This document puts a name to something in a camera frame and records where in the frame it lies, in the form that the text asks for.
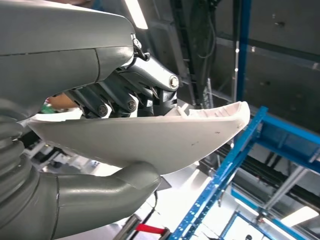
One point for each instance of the red barrier belt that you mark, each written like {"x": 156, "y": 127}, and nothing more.
{"x": 149, "y": 229}

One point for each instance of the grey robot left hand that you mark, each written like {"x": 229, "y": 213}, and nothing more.
{"x": 50, "y": 39}

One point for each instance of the blue steel column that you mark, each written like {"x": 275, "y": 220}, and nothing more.
{"x": 244, "y": 49}

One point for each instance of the chrome stanchion post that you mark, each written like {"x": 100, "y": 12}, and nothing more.
{"x": 127, "y": 228}

